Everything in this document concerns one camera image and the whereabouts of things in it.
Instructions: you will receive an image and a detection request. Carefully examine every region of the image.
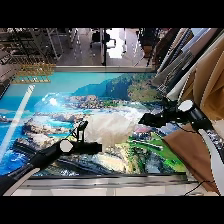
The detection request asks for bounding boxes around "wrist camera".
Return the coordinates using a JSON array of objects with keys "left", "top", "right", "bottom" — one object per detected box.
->
[
  {"left": 161, "top": 96, "right": 178, "bottom": 113},
  {"left": 73, "top": 119, "right": 90, "bottom": 143}
]

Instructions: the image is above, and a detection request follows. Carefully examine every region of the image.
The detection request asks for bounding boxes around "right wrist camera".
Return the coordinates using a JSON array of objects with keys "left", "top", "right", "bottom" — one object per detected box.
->
[{"left": 161, "top": 96, "right": 178, "bottom": 113}]

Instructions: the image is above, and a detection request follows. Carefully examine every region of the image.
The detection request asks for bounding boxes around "white garment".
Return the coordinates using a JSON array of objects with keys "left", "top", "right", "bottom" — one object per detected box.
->
[{"left": 82, "top": 111, "right": 142, "bottom": 152}]

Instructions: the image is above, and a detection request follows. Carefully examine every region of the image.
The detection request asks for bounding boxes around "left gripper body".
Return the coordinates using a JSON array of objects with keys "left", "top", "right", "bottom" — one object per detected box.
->
[{"left": 80, "top": 142, "right": 103, "bottom": 156}]

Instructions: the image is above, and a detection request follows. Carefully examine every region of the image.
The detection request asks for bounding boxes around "brown garment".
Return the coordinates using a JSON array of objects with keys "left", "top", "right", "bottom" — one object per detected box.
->
[{"left": 162, "top": 127, "right": 222, "bottom": 194}]

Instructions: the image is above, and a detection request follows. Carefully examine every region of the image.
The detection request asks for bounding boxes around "black cable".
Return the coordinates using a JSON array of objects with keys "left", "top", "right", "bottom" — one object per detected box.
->
[{"left": 183, "top": 179, "right": 216, "bottom": 197}]

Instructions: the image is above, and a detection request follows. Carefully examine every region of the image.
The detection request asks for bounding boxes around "silver frame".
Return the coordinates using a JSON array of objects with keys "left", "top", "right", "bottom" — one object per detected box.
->
[{"left": 12, "top": 173, "right": 209, "bottom": 197}]

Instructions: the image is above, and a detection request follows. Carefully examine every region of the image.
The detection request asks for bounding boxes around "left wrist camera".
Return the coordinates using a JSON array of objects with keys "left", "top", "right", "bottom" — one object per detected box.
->
[{"left": 73, "top": 119, "right": 90, "bottom": 143}]

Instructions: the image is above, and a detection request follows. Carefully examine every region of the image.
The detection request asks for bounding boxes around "heap of clothes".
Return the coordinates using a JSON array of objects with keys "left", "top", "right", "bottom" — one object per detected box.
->
[{"left": 152, "top": 27, "right": 224, "bottom": 122}]

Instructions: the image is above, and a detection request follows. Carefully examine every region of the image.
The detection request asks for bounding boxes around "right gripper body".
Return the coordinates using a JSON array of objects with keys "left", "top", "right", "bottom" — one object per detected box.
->
[{"left": 138, "top": 112, "right": 166, "bottom": 129}]

